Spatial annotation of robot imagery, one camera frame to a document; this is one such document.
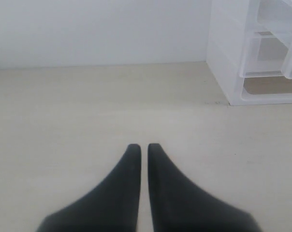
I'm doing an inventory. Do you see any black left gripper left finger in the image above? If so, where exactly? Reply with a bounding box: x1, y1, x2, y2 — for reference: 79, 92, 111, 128
37, 144, 141, 232

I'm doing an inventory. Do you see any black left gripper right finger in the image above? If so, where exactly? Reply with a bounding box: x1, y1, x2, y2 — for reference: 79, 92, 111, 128
147, 144, 260, 232

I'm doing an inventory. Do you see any clear wide middle drawer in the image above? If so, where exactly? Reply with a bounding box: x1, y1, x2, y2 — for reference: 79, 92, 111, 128
239, 31, 288, 78

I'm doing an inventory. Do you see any white plastic drawer cabinet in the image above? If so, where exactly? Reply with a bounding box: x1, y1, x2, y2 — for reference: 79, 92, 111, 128
206, 0, 292, 105

